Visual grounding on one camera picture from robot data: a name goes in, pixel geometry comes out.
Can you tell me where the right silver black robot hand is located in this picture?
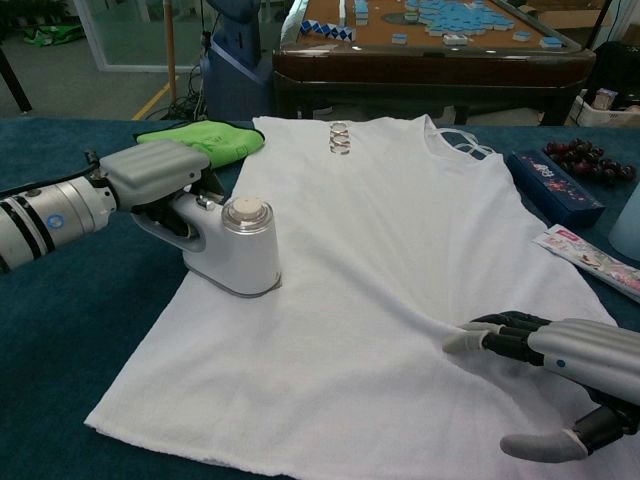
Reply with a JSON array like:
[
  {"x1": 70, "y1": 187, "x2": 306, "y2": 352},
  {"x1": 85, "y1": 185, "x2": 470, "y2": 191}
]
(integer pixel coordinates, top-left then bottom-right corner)
[{"x1": 442, "y1": 310, "x2": 640, "y2": 460}]

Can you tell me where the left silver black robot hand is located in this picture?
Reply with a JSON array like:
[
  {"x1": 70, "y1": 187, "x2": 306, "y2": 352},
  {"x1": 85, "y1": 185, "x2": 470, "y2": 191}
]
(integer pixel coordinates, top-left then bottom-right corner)
[{"x1": 97, "y1": 139, "x2": 226, "y2": 241}]

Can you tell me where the white handheld steam iron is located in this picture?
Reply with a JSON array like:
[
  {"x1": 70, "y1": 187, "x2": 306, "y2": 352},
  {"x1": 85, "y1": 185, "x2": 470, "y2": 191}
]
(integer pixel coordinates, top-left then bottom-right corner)
[{"x1": 134, "y1": 192, "x2": 285, "y2": 300}]

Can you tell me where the white sleeveless shirt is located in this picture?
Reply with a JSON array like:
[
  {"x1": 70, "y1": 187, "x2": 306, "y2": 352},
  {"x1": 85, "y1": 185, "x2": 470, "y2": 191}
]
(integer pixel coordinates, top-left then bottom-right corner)
[{"x1": 83, "y1": 114, "x2": 640, "y2": 480}]

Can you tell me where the green microfibre cloth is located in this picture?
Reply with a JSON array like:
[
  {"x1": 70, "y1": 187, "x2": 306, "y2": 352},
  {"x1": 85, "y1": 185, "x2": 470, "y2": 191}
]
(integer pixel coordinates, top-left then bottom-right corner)
[{"x1": 132, "y1": 119, "x2": 266, "y2": 170}]

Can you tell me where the pink white snack packet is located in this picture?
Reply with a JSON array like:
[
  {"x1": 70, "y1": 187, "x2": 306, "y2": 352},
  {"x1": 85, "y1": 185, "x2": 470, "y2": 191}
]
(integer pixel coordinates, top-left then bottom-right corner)
[{"x1": 532, "y1": 223, "x2": 640, "y2": 305}]

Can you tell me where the wooden pole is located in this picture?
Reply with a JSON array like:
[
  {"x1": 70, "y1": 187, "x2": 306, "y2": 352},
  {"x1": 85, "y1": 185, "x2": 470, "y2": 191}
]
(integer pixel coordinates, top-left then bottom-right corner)
[{"x1": 164, "y1": 0, "x2": 180, "y2": 101}]

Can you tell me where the white framed glass partition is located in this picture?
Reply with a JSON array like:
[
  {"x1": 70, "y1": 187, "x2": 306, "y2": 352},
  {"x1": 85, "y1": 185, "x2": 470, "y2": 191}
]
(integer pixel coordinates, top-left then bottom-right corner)
[{"x1": 74, "y1": 0, "x2": 221, "y2": 71}]

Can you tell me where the black slanted table leg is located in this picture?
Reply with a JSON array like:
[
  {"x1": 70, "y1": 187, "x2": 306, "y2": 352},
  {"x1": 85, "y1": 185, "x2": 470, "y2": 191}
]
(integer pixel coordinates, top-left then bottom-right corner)
[{"x1": 0, "y1": 42, "x2": 34, "y2": 115}]

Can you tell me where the green bag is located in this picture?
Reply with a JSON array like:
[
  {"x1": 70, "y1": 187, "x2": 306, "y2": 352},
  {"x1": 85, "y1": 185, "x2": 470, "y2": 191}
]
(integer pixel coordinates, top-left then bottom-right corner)
[{"x1": 22, "y1": 24, "x2": 84, "y2": 49}]

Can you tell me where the dark blue printed carton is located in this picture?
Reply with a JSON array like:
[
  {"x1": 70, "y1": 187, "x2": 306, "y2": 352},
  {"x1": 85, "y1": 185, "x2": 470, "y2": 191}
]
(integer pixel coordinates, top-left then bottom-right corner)
[{"x1": 507, "y1": 147, "x2": 606, "y2": 229}]

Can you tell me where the dark red grape bunch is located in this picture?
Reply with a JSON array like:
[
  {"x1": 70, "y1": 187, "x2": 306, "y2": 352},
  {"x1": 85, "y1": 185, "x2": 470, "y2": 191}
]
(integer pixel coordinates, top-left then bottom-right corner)
[{"x1": 543, "y1": 137, "x2": 637, "y2": 189}]

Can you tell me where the blue white snake puzzle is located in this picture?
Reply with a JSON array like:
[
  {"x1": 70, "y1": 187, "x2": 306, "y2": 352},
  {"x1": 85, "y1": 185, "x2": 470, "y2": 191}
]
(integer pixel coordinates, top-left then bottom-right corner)
[{"x1": 298, "y1": 18, "x2": 357, "y2": 42}]

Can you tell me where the dark teal table cloth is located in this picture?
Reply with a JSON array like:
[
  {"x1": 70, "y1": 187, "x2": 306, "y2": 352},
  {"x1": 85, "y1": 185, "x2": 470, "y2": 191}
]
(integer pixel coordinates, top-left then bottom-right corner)
[{"x1": 0, "y1": 115, "x2": 640, "y2": 480}]

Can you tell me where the white storage box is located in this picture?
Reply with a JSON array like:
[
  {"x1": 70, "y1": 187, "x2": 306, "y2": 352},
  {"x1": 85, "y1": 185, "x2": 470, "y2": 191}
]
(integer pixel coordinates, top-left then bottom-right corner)
[{"x1": 569, "y1": 88, "x2": 640, "y2": 126}]

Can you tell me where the brown mahjong table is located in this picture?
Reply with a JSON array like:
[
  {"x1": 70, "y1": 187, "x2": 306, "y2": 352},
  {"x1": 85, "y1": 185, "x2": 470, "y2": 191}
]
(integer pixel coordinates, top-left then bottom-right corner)
[{"x1": 272, "y1": 0, "x2": 599, "y2": 126}]

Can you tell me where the heap of blue mahjong tiles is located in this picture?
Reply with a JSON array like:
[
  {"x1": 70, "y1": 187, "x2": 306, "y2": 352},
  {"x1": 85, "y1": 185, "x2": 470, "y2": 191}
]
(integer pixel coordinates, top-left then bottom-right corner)
[{"x1": 404, "y1": 0, "x2": 506, "y2": 36}]

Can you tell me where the brown cardboard box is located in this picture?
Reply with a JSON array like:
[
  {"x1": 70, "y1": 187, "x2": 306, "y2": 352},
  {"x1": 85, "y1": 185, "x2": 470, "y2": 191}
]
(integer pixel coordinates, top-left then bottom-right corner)
[{"x1": 519, "y1": 0, "x2": 616, "y2": 31}]

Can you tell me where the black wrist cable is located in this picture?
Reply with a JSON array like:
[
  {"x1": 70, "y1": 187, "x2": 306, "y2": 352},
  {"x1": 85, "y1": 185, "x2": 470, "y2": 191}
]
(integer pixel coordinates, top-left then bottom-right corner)
[{"x1": 0, "y1": 149, "x2": 104, "y2": 196}]

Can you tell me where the black floor cable tangle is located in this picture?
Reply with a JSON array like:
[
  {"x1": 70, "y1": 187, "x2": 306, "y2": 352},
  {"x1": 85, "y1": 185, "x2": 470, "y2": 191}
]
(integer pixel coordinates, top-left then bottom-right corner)
[{"x1": 167, "y1": 64, "x2": 207, "y2": 121}]

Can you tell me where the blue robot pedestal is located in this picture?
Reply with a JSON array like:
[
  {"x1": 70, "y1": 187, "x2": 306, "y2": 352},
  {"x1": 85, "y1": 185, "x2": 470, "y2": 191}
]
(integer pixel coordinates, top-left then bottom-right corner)
[{"x1": 199, "y1": 0, "x2": 281, "y2": 121}]

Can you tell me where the light blue handled cup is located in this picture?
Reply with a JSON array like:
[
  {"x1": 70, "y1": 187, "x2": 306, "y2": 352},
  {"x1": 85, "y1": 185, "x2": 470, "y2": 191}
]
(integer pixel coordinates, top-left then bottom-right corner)
[{"x1": 607, "y1": 182, "x2": 640, "y2": 264}]

